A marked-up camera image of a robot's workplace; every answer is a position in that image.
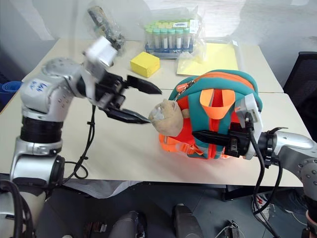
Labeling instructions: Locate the yellow box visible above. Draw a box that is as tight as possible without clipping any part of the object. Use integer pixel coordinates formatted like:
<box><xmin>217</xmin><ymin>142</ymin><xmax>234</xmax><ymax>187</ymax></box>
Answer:
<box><xmin>129</xmin><ymin>51</ymin><xmax>161</xmax><ymax>78</ymax></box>

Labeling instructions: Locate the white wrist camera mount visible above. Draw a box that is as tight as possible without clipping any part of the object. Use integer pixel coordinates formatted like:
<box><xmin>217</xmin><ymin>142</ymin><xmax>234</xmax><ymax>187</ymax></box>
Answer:
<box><xmin>234</xmin><ymin>93</ymin><xmax>264</xmax><ymax>160</ymax></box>
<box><xmin>83</xmin><ymin>36</ymin><xmax>118</xmax><ymax>84</ymax></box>

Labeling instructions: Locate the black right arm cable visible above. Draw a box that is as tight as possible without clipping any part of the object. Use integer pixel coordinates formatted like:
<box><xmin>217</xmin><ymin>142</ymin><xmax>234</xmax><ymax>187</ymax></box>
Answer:
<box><xmin>244</xmin><ymin>111</ymin><xmax>284</xmax><ymax>220</ymax></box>

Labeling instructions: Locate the brown tool in plastic bag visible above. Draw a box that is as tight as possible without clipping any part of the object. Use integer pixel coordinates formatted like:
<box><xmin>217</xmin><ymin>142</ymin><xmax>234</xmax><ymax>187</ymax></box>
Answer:
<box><xmin>85</xmin><ymin>5</ymin><xmax>127</xmax><ymax>55</ymax></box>

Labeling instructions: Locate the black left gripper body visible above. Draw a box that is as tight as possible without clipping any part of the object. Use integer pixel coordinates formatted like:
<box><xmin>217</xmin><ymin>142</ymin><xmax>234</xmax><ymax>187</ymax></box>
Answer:
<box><xmin>95</xmin><ymin>73</ymin><xmax>128</xmax><ymax>113</ymax></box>

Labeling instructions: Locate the beige plush toy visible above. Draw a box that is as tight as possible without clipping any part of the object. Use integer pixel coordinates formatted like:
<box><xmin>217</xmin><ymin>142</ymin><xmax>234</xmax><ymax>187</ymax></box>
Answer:
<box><xmin>148</xmin><ymin>98</ymin><xmax>192</xmax><ymax>137</ymax></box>

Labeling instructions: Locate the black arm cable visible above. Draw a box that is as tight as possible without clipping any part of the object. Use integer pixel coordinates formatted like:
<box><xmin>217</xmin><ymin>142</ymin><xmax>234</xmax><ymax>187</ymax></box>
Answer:
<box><xmin>61</xmin><ymin>104</ymin><xmax>98</xmax><ymax>184</ymax></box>
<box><xmin>244</xmin><ymin>111</ymin><xmax>284</xmax><ymax>220</ymax></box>

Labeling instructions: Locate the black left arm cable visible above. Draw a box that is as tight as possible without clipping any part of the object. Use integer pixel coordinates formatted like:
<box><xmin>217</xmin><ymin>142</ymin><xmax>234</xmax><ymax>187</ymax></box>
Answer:
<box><xmin>61</xmin><ymin>104</ymin><xmax>98</xmax><ymax>184</ymax></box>

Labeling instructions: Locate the dark rounded shape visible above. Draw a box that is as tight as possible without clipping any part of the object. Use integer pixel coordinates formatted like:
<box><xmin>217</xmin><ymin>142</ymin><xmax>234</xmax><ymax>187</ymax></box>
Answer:
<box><xmin>172</xmin><ymin>203</ymin><xmax>204</xmax><ymax>238</ymax></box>
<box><xmin>112</xmin><ymin>210</ymin><xmax>147</xmax><ymax>238</ymax></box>

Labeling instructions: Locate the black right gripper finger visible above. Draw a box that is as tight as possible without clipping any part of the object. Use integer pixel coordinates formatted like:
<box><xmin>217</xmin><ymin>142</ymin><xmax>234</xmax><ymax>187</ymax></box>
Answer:
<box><xmin>191</xmin><ymin>130</ymin><xmax>231</xmax><ymax>147</ymax></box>

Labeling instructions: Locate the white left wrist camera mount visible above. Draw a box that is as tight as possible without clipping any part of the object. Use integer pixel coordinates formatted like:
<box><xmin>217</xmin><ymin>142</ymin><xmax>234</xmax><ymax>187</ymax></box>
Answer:
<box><xmin>83</xmin><ymin>36</ymin><xmax>118</xmax><ymax>84</ymax></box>

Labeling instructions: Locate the black chair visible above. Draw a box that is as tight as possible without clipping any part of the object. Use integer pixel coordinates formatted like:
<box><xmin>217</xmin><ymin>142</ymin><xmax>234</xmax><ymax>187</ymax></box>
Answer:
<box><xmin>283</xmin><ymin>51</ymin><xmax>317</xmax><ymax>115</ymax></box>

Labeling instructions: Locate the yellow paper in plastic sleeve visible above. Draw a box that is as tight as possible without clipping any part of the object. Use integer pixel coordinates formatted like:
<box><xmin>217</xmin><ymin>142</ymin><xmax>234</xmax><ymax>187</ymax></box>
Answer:
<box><xmin>175</xmin><ymin>41</ymin><xmax>240</xmax><ymax>76</ymax></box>

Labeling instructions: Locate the bagged test tube rack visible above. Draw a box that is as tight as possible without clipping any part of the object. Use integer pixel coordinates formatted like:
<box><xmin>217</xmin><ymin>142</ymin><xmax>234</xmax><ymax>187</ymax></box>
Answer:
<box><xmin>138</xmin><ymin>6</ymin><xmax>208</xmax><ymax>60</ymax></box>

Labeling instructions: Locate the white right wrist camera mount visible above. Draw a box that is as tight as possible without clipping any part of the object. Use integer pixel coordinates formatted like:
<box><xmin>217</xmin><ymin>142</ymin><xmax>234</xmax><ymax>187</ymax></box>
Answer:
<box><xmin>234</xmin><ymin>93</ymin><xmax>264</xmax><ymax>160</ymax></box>

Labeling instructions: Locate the blue roll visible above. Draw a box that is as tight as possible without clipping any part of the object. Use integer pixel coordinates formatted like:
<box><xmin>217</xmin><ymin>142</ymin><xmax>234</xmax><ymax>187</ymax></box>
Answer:
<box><xmin>0</xmin><ymin>80</ymin><xmax>24</xmax><ymax>94</ymax></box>

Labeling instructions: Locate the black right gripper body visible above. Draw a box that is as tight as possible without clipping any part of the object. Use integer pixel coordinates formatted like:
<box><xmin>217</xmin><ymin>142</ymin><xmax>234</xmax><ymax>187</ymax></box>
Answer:
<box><xmin>223</xmin><ymin>123</ymin><xmax>251</xmax><ymax>158</ymax></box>

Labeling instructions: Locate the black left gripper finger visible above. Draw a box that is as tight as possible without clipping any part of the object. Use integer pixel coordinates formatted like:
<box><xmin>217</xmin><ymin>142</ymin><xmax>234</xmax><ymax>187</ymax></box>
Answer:
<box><xmin>126</xmin><ymin>74</ymin><xmax>163</xmax><ymax>95</ymax></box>
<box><xmin>105</xmin><ymin>108</ymin><xmax>152</xmax><ymax>124</ymax></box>

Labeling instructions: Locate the orange and teal backpack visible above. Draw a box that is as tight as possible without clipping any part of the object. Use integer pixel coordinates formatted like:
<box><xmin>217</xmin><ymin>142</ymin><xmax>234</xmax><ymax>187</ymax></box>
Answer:
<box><xmin>158</xmin><ymin>69</ymin><xmax>264</xmax><ymax>161</ymax></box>

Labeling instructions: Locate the white crumpled sheet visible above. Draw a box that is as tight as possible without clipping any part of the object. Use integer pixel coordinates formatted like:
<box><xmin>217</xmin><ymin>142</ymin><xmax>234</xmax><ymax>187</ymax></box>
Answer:
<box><xmin>63</xmin><ymin>178</ymin><xmax>143</xmax><ymax>200</ymax></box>

